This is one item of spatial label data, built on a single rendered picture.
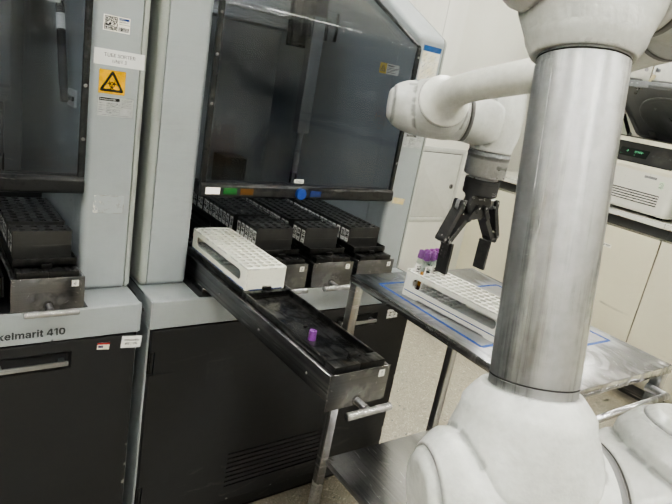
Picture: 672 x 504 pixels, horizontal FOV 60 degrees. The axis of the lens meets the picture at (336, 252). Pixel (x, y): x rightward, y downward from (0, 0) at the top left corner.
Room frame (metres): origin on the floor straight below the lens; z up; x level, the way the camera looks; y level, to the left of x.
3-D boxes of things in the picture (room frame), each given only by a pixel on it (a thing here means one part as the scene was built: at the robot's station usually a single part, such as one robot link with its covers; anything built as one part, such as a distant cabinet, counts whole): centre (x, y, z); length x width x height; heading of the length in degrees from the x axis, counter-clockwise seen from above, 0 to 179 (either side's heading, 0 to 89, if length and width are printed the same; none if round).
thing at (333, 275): (1.75, 0.20, 0.78); 0.73 x 0.14 x 0.09; 39
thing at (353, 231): (1.66, -0.07, 0.85); 0.12 x 0.02 x 0.06; 128
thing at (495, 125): (1.26, -0.27, 1.27); 0.13 x 0.11 x 0.16; 101
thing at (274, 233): (1.47, 0.17, 0.85); 0.12 x 0.02 x 0.06; 129
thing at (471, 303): (1.24, -0.31, 0.85); 0.30 x 0.10 x 0.06; 42
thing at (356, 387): (1.16, 0.12, 0.78); 0.73 x 0.14 x 0.09; 39
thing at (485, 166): (1.26, -0.28, 1.16); 0.09 x 0.09 x 0.06
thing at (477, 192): (1.26, -0.28, 1.09); 0.08 x 0.07 x 0.09; 132
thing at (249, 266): (1.30, 0.23, 0.83); 0.30 x 0.10 x 0.06; 39
